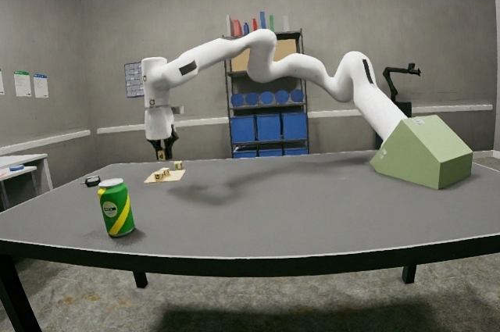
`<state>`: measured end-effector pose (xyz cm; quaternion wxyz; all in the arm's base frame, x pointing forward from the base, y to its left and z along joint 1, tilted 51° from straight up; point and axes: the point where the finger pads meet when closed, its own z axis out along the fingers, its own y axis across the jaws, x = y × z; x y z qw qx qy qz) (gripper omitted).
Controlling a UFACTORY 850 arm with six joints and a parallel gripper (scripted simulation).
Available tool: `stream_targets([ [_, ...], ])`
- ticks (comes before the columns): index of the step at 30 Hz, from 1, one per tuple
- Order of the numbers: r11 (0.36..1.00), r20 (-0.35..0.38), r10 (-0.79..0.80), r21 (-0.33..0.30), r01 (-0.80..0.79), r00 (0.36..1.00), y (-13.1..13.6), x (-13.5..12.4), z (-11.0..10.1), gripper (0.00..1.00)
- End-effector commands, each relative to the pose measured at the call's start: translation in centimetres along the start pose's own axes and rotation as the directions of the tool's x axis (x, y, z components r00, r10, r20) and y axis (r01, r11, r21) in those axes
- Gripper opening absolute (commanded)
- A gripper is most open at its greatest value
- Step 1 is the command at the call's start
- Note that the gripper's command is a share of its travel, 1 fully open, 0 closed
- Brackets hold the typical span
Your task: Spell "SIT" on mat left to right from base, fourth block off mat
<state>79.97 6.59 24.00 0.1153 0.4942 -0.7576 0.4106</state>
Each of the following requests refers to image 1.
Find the beige square mat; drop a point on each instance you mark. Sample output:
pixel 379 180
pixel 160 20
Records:
pixel 174 176

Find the green drink can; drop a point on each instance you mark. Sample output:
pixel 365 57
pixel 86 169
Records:
pixel 116 210

